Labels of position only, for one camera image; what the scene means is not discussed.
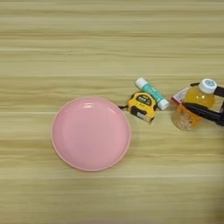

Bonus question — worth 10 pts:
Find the pink round plate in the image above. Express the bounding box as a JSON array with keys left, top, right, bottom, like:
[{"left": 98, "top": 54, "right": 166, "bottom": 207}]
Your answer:
[{"left": 51, "top": 95, "right": 132, "bottom": 172}]

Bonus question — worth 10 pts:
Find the small red white box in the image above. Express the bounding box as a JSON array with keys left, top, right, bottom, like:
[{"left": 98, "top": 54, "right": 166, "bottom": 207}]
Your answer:
[{"left": 170, "top": 87, "right": 191, "bottom": 107}]

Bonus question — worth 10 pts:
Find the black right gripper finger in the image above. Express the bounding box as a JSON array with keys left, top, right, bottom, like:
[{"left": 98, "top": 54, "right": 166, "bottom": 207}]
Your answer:
[
  {"left": 190, "top": 82, "right": 224, "bottom": 98},
  {"left": 182, "top": 101, "right": 224, "bottom": 127}
]

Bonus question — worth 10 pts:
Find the orange juice bottle white cap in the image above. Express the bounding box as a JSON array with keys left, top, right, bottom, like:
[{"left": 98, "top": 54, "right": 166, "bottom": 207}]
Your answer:
[{"left": 171, "top": 78, "right": 219, "bottom": 132}]

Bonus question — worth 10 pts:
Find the yellow black tape measure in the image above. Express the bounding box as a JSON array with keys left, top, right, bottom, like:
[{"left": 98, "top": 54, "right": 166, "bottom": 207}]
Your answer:
[{"left": 117, "top": 91, "right": 158, "bottom": 124}]

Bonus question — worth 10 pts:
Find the green white glue stick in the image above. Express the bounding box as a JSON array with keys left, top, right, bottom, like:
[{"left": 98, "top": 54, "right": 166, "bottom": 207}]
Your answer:
[{"left": 134, "top": 77, "right": 171, "bottom": 111}]

